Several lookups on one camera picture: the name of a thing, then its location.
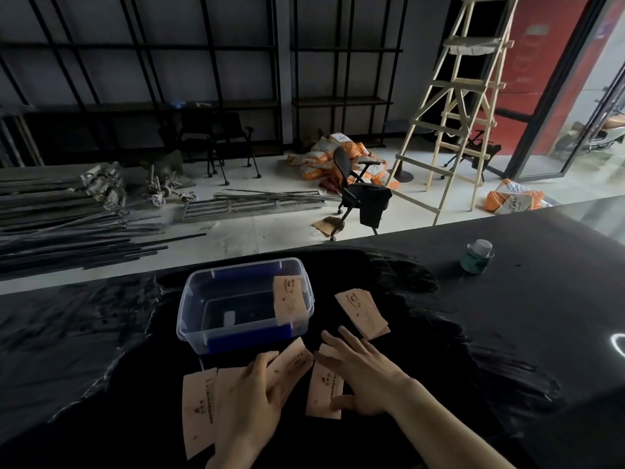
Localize person's right hand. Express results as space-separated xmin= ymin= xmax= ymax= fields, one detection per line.
xmin=315 ymin=326 xmax=417 ymax=418

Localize person's left hand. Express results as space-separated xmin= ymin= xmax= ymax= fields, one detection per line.
xmin=215 ymin=351 xmax=294 ymax=454

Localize pink paper sleeve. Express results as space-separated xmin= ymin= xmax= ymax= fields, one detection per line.
xmin=266 ymin=337 xmax=314 ymax=389
xmin=182 ymin=368 xmax=218 ymax=461
xmin=214 ymin=366 xmax=251 ymax=456
xmin=306 ymin=343 xmax=345 ymax=420
xmin=272 ymin=276 xmax=308 ymax=330

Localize person's right forearm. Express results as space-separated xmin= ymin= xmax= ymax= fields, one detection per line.
xmin=388 ymin=381 xmax=518 ymax=469

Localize person's left forearm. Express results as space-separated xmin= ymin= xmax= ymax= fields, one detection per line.
xmin=205 ymin=445 xmax=265 ymax=469

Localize stack of pink paper sleeves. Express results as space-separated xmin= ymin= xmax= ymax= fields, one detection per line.
xmin=334 ymin=288 xmax=391 ymax=341

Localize black table cloth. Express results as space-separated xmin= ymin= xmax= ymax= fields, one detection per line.
xmin=0 ymin=244 xmax=563 ymax=469

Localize brown cardboard piece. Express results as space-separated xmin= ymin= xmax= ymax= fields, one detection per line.
xmin=312 ymin=216 xmax=346 ymax=238

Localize black garment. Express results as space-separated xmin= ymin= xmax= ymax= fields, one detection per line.
xmin=359 ymin=186 xmax=393 ymax=226

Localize black office chair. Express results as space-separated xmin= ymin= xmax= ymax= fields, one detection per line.
xmin=329 ymin=146 xmax=394 ymax=242

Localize bundle of thin metal rods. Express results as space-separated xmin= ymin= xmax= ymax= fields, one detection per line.
xmin=183 ymin=189 xmax=342 ymax=221

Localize green bottle white cap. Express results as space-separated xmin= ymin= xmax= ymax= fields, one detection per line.
xmin=460 ymin=239 xmax=495 ymax=275

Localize pile of orange sacks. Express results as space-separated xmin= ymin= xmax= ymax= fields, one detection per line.
xmin=285 ymin=133 xmax=401 ymax=190

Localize metal caster wheels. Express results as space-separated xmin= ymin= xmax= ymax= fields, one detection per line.
xmin=146 ymin=165 xmax=199 ymax=208

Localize orange white sack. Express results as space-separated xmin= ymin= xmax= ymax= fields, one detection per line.
xmin=485 ymin=179 xmax=547 ymax=214

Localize black folding chair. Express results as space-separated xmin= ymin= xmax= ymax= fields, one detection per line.
xmin=177 ymin=109 xmax=262 ymax=186

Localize narrow black metal shelving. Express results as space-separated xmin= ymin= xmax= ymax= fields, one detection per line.
xmin=290 ymin=0 xmax=409 ymax=148

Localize pile of metal bars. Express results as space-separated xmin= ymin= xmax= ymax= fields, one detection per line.
xmin=0 ymin=163 xmax=208 ymax=282

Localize wooden step ladder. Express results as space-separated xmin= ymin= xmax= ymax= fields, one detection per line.
xmin=386 ymin=0 xmax=526 ymax=226

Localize wide black metal shelving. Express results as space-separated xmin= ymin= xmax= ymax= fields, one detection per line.
xmin=0 ymin=0 xmax=284 ymax=164

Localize parked scooter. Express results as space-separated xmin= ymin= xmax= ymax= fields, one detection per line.
xmin=557 ymin=116 xmax=625 ymax=155

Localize clear plastic box blue handles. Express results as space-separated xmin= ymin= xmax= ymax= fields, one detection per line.
xmin=176 ymin=258 xmax=315 ymax=356

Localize black glass door frame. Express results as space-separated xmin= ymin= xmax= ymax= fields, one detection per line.
xmin=504 ymin=0 xmax=625 ymax=184

